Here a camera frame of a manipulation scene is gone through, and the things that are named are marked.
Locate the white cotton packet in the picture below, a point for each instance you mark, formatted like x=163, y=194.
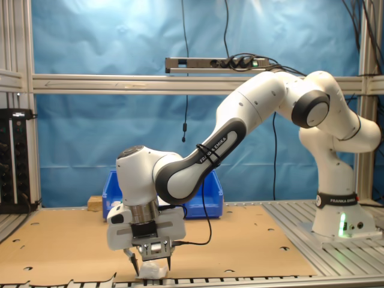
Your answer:
x=153, y=270

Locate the blue bin for cotton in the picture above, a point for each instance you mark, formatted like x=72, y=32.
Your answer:
x=214, y=198

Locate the chipboard block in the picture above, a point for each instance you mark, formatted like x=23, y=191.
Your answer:
x=95, y=204

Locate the blue bin with assorted packets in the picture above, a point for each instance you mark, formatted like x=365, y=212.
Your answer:
x=109, y=192

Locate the brown cardboard sheet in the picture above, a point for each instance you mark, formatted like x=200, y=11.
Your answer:
x=240, y=246
x=60, y=240

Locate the black equipment rack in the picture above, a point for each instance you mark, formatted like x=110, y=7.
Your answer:
x=18, y=168

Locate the horizontal aluminium beam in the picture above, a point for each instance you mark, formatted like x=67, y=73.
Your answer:
x=120, y=84

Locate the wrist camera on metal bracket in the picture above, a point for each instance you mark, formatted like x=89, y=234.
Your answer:
x=153, y=249

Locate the aluminium frame post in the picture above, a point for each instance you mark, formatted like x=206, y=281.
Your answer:
x=364, y=180
x=18, y=45

